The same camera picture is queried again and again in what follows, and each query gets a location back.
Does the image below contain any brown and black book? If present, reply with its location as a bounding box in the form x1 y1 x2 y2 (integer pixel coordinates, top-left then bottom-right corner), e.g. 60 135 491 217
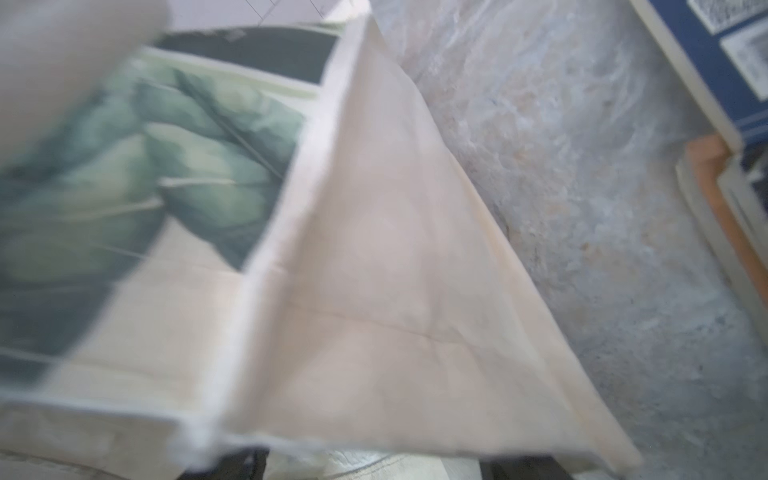
675 135 767 340

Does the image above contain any floral canvas tote bag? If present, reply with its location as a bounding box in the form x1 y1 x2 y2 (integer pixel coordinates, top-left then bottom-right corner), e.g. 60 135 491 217
1 1 642 479

